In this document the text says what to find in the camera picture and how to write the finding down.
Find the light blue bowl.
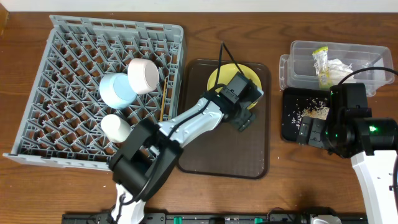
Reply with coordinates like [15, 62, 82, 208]
[99, 73, 137, 110]

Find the black rectangular tray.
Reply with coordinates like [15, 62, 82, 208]
[281, 87, 329, 142]

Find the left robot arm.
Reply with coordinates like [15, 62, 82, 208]
[108, 72, 264, 223]

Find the yellow round plate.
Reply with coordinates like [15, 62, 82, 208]
[204, 63, 264, 114]

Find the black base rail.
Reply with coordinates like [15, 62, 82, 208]
[61, 206, 368, 224]

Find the grey plastic dishwasher rack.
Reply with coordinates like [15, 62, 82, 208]
[6, 15, 186, 170]

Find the spilled rice food waste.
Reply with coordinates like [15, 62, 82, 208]
[287, 98, 329, 126]

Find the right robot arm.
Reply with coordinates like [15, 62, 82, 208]
[297, 83, 397, 223]

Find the wooden chopstick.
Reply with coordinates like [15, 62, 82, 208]
[159, 77, 168, 122]

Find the green snack wrapper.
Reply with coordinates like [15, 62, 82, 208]
[312, 46, 332, 90]

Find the clear plastic bin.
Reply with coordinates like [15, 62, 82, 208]
[279, 40, 393, 90]

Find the dark brown serving tray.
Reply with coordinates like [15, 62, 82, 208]
[177, 62, 271, 180]

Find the pink bowl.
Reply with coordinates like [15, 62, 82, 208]
[127, 58, 159, 95]

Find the white plastic cup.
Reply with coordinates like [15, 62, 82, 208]
[100, 114, 131, 143]

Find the white paper napkin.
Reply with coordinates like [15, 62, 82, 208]
[328, 59, 353, 85]

